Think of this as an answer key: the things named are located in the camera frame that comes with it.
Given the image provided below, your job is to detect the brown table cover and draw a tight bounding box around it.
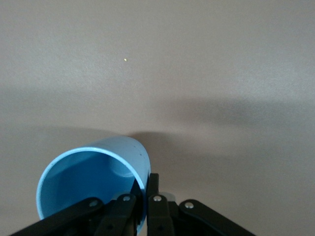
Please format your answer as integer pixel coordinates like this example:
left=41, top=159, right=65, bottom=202
left=0, top=0, right=315, bottom=236

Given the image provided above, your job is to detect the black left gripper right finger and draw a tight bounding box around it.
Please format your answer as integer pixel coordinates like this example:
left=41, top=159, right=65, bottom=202
left=146, top=173, right=257, bottom=236

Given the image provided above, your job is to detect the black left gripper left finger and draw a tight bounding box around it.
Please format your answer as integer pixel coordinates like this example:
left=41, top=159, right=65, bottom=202
left=9, top=180, right=147, bottom=236

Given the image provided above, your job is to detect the blue plastic cup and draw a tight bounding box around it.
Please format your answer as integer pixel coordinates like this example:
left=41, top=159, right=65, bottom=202
left=36, top=135, right=152, bottom=236

